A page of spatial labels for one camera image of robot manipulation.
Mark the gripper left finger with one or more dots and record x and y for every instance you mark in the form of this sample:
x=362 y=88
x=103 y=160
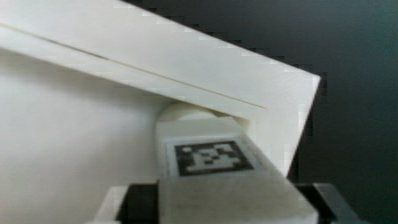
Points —
x=129 y=205

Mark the white leg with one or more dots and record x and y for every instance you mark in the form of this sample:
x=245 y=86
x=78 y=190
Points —
x=220 y=185

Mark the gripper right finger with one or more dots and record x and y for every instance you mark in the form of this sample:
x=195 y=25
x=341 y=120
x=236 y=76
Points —
x=328 y=203

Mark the white square tabletop part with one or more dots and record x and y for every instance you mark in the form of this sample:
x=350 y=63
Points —
x=99 y=64

